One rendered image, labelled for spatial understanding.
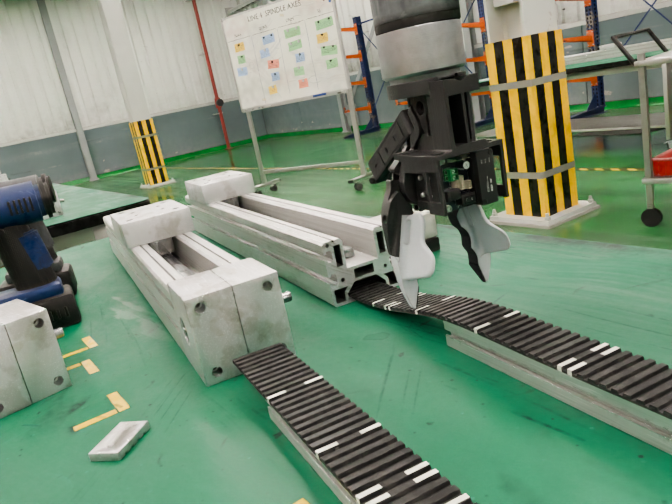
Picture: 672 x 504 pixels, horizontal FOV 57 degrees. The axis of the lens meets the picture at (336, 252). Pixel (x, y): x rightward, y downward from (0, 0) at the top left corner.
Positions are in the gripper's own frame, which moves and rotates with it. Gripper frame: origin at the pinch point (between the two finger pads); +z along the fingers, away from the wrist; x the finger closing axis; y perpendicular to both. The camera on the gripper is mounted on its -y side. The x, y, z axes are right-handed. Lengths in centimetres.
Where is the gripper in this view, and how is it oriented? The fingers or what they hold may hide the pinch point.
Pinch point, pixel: (444, 283)
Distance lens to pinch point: 63.5
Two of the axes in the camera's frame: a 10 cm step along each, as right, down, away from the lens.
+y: 4.3, 1.5, -8.9
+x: 8.8, -2.8, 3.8
